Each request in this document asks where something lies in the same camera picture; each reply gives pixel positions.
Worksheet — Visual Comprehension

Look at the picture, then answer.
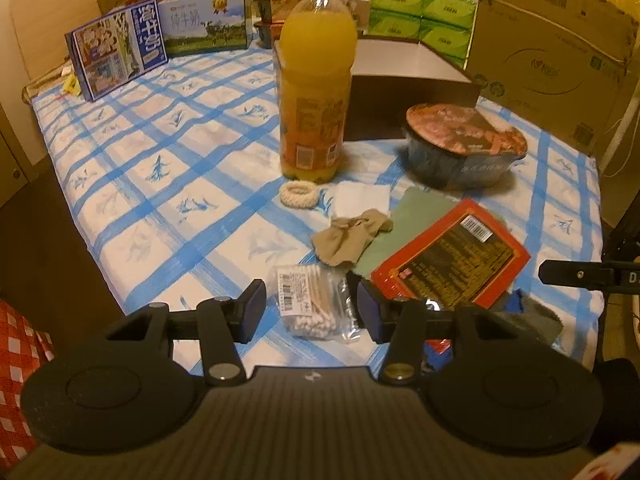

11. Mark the bag of cotton swabs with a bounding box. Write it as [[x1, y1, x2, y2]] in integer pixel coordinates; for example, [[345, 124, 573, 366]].
[[272, 264, 364, 344]]

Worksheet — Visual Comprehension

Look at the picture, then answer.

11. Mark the dark brown open box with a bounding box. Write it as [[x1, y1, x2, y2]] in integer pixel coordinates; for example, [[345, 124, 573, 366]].
[[272, 37, 482, 142]]

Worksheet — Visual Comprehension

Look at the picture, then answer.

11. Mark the small brown box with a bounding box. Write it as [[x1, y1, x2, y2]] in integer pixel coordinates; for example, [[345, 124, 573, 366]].
[[252, 0, 303, 46]]

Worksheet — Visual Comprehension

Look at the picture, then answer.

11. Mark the wooden headboard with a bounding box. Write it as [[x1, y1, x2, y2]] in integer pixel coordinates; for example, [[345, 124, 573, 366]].
[[9, 0, 233, 66]]

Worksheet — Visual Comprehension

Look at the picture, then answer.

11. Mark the white tissue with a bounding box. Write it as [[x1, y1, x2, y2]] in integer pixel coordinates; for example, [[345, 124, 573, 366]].
[[332, 182, 391, 222]]

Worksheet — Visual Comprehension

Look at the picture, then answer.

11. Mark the orange juice bottle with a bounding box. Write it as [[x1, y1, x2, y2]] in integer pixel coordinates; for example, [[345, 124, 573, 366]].
[[277, 0, 358, 183]]

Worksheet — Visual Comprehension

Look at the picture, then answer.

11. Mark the blue checked bed sheet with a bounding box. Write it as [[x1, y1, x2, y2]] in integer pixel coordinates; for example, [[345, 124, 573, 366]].
[[22, 35, 607, 367]]

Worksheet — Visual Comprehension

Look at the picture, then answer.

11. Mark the wooden cabinet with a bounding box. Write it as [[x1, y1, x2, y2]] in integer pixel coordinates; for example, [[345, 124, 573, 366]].
[[0, 102, 52, 208]]

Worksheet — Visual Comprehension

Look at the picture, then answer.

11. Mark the red snack packet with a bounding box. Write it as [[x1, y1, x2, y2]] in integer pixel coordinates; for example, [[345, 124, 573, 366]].
[[371, 197, 532, 312]]

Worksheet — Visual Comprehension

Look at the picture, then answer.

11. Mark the instant noodle bowl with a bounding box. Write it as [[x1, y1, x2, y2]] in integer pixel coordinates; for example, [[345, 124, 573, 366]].
[[402, 102, 530, 191]]

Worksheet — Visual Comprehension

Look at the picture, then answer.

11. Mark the white rod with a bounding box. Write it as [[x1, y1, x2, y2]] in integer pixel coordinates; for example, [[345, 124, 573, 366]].
[[597, 107, 638, 176]]

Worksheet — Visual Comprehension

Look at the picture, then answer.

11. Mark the black stand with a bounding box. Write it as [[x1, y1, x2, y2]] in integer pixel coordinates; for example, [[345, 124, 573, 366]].
[[600, 195, 640, 263]]

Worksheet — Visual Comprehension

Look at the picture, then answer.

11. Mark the red checked cloth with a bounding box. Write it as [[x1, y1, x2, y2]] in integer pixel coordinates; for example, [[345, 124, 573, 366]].
[[0, 299, 56, 461]]

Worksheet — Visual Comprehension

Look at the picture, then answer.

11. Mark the beige sock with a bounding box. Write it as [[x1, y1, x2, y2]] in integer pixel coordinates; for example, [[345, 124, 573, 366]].
[[312, 208, 396, 267]]

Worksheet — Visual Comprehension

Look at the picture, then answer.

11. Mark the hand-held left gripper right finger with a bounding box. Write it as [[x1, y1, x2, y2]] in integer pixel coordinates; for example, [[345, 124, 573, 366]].
[[357, 280, 536, 386]]

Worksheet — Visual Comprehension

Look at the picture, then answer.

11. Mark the green towel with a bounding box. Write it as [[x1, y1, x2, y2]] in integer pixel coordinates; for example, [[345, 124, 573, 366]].
[[356, 186, 507, 282]]

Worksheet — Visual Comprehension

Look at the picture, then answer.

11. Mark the green pasture milk carton box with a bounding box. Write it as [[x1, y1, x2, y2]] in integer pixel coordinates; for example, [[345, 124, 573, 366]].
[[159, 0, 252, 58]]

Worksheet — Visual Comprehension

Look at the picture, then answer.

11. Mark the large cardboard box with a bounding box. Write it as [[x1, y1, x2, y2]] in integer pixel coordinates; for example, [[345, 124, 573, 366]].
[[464, 0, 638, 153]]

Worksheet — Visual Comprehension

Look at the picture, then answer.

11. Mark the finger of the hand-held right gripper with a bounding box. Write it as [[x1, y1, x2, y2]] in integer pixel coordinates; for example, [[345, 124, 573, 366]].
[[538, 259, 617, 292]]

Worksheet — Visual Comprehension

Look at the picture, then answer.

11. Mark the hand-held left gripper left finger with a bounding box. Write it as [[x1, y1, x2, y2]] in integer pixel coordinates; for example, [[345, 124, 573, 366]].
[[102, 279, 268, 387]]

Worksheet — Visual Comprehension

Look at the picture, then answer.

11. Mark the cream hair scrunchie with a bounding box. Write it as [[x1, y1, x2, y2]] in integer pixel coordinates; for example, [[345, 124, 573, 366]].
[[278, 180, 321, 209]]

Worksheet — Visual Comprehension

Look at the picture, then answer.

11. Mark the blue milk carton box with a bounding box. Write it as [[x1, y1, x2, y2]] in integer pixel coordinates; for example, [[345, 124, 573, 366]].
[[65, 0, 170, 102]]

